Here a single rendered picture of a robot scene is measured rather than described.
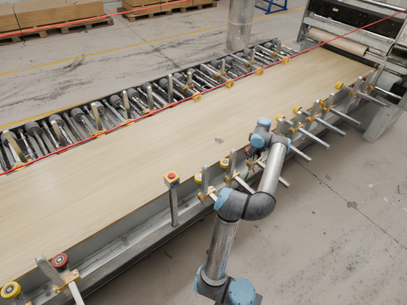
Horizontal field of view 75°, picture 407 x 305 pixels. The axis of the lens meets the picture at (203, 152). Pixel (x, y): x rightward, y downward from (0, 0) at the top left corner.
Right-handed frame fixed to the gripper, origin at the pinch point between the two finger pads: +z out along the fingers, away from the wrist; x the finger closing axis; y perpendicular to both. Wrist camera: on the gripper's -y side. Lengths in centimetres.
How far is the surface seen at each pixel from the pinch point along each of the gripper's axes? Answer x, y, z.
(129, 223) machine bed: 27, -91, 29
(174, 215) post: 6, -67, 15
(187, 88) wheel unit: 114, 24, 5
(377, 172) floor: -50, 191, 103
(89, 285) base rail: 4, -130, 28
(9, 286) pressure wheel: 19, -160, 8
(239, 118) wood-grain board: 51, 37, 11
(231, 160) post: 6.8, -16.2, -5.2
